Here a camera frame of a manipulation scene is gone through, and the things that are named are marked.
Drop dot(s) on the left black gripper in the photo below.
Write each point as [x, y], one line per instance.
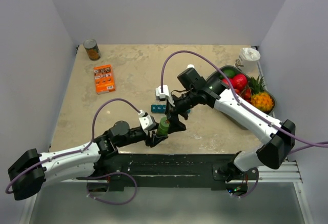
[154, 140]

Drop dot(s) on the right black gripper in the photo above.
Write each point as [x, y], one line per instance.
[176, 125]

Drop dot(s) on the green pill bottle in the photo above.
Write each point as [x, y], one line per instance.
[163, 127]

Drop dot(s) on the teal weekly pill organizer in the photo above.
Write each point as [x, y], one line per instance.
[162, 109]

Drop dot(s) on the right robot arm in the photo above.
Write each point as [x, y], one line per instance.
[275, 136]

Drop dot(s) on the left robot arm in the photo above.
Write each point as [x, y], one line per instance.
[32, 170]

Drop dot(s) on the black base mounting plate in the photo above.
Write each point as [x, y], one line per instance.
[167, 171]

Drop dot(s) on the dark grey fruit tray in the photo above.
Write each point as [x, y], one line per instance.
[231, 104]

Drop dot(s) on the orange cardboard box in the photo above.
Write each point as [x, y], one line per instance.
[104, 80]

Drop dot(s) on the green toy lime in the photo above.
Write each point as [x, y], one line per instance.
[229, 73]

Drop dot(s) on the toy cherries cluster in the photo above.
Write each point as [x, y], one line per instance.
[245, 93]

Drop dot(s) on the red toy apple right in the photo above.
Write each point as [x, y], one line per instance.
[240, 81]

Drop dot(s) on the white paper cup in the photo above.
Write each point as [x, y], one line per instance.
[247, 60]

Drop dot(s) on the tin food can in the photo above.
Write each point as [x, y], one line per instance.
[92, 49]

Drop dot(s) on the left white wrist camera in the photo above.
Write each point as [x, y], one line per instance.
[147, 122]

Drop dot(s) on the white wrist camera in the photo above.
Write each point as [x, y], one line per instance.
[162, 93]
[147, 122]

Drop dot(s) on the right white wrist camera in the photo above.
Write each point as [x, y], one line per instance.
[162, 93]

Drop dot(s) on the aluminium frame rail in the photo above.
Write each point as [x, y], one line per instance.
[278, 197]

